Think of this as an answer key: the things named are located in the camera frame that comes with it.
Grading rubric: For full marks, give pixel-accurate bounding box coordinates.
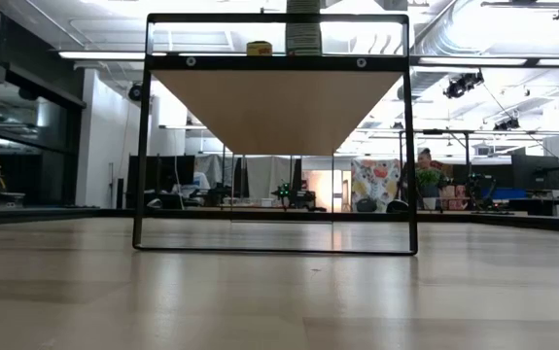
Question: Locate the yellow Pops cereal box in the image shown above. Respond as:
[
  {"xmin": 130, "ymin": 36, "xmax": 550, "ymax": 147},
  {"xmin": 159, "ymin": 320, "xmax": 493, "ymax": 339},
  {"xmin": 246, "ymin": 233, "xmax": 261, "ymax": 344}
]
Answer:
[{"xmin": 246, "ymin": 40, "xmax": 274, "ymax": 56}]

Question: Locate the green Apple Jacks cereal box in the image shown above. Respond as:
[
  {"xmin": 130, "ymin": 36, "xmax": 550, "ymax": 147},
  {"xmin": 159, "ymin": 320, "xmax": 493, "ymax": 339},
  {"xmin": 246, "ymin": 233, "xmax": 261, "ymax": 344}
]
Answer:
[{"xmin": 285, "ymin": 0, "xmax": 323, "ymax": 56}]

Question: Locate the grey hanging cloth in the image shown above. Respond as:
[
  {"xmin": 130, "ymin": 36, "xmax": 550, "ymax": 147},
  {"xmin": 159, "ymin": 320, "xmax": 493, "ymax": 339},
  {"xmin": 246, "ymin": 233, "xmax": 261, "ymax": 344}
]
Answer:
[
  {"xmin": 192, "ymin": 154, "xmax": 235, "ymax": 193},
  {"xmin": 246, "ymin": 155, "xmax": 294, "ymax": 200}
]

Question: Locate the black robot green light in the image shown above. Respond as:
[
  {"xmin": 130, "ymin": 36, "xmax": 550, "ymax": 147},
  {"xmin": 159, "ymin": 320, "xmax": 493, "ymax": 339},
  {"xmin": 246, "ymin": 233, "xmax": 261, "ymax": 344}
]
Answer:
[{"xmin": 269, "ymin": 181, "xmax": 318, "ymax": 211}]

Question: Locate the black office chair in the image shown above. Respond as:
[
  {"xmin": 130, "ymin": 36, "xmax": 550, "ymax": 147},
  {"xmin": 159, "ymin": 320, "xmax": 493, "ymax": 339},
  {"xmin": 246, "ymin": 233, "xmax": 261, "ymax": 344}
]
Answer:
[
  {"xmin": 356, "ymin": 196, "xmax": 378, "ymax": 214},
  {"xmin": 385, "ymin": 197, "xmax": 412, "ymax": 214}
]

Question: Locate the colourful floral cloth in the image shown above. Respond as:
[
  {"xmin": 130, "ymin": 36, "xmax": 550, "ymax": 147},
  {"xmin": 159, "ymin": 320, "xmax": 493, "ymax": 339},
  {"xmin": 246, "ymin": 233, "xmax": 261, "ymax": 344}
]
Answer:
[{"xmin": 350, "ymin": 157, "xmax": 402, "ymax": 213}]

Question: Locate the black monitor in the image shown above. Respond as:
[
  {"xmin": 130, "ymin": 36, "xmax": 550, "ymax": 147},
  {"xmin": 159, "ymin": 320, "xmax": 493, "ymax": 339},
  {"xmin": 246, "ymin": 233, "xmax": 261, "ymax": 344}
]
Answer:
[
  {"xmin": 159, "ymin": 155, "xmax": 196, "ymax": 194},
  {"xmin": 126, "ymin": 155, "xmax": 160, "ymax": 194},
  {"xmin": 510, "ymin": 154, "xmax": 559, "ymax": 192}
]

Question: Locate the person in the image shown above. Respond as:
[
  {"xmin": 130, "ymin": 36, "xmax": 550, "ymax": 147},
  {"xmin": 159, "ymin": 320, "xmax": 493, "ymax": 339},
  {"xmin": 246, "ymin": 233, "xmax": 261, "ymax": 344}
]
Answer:
[{"xmin": 407, "ymin": 147, "xmax": 448, "ymax": 211}]

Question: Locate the green potted plant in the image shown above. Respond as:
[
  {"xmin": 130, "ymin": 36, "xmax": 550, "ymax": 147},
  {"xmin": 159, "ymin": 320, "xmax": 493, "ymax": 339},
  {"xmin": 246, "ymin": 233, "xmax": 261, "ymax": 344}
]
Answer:
[{"xmin": 415, "ymin": 167, "xmax": 443, "ymax": 211}]

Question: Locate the red patterned box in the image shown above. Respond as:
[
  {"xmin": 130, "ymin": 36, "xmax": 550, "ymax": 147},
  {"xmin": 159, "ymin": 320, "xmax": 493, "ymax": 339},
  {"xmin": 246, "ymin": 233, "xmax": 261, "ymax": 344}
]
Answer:
[{"xmin": 439, "ymin": 184, "xmax": 469, "ymax": 211}]

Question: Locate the black spotlight cluster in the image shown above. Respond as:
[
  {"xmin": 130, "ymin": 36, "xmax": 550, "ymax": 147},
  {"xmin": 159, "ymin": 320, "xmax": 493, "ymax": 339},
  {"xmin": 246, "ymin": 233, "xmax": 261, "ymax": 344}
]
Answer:
[
  {"xmin": 442, "ymin": 70, "xmax": 485, "ymax": 100},
  {"xmin": 492, "ymin": 116, "xmax": 522, "ymax": 131}
]

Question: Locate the blue bin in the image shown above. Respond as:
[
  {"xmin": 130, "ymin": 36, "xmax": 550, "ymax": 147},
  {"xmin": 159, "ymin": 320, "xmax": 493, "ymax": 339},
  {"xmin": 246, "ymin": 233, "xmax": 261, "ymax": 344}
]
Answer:
[{"xmin": 481, "ymin": 187, "xmax": 528, "ymax": 201}]

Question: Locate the grey tray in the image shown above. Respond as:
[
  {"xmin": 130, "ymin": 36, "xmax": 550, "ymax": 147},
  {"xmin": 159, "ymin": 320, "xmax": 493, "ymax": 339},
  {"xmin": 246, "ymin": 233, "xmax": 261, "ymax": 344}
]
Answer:
[{"xmin": 0, "ymin": 192, "xmax": 26, "ymax": 210}]

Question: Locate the wooden shelf black metal frame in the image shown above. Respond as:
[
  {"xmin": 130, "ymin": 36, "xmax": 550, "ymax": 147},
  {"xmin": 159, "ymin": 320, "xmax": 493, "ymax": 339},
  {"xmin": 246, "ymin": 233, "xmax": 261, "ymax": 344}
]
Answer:
[{"xmin": 131, "ymin": 13, "xmax": 419, "ymax": 258}]

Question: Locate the black gantry frame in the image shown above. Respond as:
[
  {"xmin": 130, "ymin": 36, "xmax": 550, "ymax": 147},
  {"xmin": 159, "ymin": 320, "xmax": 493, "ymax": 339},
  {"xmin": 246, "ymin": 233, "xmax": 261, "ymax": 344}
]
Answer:
[{"xmin": 398, "ymin": 128, "xmax": 559, "ymax": 161}]

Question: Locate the silver ventilation duct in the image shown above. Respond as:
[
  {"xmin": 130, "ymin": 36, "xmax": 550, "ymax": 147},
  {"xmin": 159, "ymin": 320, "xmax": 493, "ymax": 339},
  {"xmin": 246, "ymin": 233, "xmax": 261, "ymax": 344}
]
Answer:
[{"xmin": 413, "ymin": 0, "xmax": 559, "ymax": 57}]

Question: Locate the black aluminium rig frame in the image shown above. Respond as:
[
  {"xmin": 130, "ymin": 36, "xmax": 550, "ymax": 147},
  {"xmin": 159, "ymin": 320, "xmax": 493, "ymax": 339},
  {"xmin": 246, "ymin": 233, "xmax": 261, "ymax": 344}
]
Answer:
[{"xmin": 0, "ymin": 207, "xmax": 559, "ymax": 235}]

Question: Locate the black ceiling rail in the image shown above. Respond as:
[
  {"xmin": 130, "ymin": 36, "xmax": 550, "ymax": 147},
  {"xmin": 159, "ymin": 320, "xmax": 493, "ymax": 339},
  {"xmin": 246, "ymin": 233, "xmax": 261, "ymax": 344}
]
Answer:
[{"xmin": 480, "ymin": 0, "xmax": 559, "ymax": 20}]

